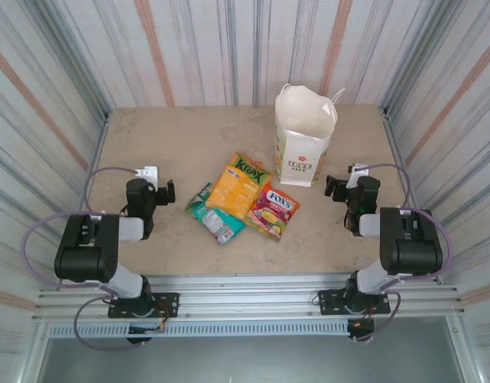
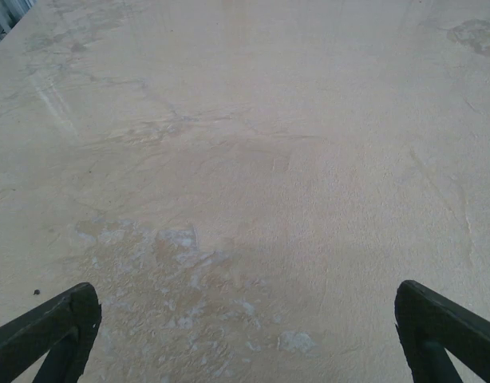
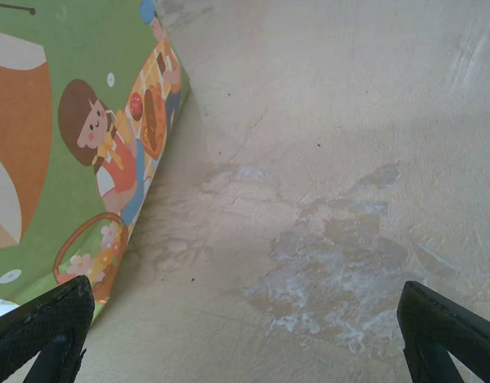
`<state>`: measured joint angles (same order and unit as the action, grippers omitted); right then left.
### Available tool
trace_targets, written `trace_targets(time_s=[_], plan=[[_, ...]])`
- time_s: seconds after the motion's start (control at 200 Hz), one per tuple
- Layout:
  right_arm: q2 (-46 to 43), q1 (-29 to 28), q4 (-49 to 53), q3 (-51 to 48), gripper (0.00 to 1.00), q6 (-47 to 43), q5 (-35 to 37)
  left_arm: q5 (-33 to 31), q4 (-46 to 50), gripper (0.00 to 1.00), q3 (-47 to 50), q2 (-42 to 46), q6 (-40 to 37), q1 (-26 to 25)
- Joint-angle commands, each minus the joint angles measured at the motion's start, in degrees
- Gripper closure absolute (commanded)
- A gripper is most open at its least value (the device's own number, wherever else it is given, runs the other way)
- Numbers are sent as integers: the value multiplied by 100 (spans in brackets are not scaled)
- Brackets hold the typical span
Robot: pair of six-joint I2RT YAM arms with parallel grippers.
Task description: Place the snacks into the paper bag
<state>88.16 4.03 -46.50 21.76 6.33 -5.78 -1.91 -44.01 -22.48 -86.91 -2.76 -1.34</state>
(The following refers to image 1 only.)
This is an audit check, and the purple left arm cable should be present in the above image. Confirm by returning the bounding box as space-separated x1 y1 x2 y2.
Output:
21 165 166 352

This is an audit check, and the aluminium mounting rail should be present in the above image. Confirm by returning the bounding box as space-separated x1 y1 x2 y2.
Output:
31 273 465 320

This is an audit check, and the orange snack bag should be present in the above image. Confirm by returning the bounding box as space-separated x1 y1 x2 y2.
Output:
205 165 266 219

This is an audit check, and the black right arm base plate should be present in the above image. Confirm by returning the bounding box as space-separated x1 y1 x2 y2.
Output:
317 289 391 316

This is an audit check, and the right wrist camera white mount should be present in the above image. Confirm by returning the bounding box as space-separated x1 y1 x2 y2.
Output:
346 162 369 189

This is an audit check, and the white paper bag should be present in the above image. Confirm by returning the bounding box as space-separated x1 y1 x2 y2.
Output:
274 83 346 188

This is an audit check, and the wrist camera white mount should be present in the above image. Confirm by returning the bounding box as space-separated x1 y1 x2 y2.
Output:
346 162 369 189
134 165 160 185

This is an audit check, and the slotted grey cable duct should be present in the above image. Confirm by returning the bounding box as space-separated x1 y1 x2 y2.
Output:
49 321 350 339

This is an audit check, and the teal snack bag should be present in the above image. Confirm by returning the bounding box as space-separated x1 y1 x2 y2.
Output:
184 182 247 247

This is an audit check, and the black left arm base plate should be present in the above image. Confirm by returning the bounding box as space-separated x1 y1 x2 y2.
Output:
108 292 180 319

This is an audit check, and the Fox's candy bag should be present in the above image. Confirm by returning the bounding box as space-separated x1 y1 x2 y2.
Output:
244 183 301 240

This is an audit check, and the grey metal panel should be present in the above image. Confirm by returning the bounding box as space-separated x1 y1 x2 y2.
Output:
37 337 465 383

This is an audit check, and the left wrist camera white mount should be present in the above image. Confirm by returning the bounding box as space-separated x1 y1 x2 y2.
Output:
134 165 160 185

